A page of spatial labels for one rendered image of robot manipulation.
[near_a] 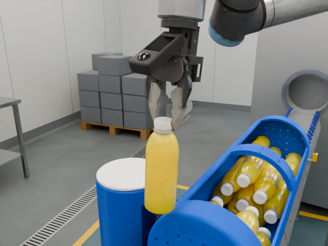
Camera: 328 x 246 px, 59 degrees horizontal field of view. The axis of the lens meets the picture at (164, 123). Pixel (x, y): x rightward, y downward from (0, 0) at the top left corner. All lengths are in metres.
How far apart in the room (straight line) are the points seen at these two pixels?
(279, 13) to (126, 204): 0.83
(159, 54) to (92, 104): 4.22
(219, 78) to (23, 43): 3.50
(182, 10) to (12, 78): 4.03
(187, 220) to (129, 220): 0.56
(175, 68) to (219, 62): 5.30
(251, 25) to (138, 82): 3.56
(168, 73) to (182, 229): 0.35
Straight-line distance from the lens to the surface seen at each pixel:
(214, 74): 5.90
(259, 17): 0.70
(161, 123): 0.57
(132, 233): 1.24
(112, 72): 4.39
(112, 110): 4.53
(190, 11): 0.55
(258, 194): 0.96
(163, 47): 0.53
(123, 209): 1.18
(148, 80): 0.60
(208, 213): 0.66
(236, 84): 5.84
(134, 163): 1.31
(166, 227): 0.71
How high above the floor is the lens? 1.62
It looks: 18 degrees down
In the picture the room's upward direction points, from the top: straight up
